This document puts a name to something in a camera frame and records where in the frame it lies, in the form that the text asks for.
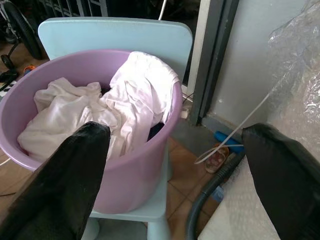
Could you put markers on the white crumpled garment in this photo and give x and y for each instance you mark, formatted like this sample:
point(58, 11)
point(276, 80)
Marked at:
point(105, 107)

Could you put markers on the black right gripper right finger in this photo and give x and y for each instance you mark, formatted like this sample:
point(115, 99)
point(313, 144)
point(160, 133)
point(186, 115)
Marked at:
point(282, 180)

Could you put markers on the light blue plastic chair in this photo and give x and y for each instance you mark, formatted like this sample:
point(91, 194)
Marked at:
point(120, 35)

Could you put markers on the blue plastic cylinder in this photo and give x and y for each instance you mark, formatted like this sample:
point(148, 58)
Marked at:
point(227, 141)

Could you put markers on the brown patterned slipper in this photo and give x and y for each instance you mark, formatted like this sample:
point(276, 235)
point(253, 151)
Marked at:
point(216, 158)

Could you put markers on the purple plastic laundry bucket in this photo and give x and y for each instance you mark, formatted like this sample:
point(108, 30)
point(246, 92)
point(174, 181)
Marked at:
point(130, 175)

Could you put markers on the clear plastic wrap sheet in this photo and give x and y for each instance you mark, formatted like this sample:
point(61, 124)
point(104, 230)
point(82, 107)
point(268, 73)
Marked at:
point(297, 70)

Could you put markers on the black bicycle wheel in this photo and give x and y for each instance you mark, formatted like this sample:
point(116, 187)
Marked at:
point(23, 27)

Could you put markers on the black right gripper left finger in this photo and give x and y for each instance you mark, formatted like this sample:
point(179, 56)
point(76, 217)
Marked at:
point(62, 182)

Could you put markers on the grey sliding door frame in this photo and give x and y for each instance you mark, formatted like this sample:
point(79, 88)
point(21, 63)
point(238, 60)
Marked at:
point(212, 60)

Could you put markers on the dark navy garment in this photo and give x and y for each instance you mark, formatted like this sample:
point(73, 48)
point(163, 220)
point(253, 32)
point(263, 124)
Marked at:
point(155, 131)

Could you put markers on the orange and blue toy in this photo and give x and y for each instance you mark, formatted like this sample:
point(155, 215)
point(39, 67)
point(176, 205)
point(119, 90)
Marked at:
point(29, 69)

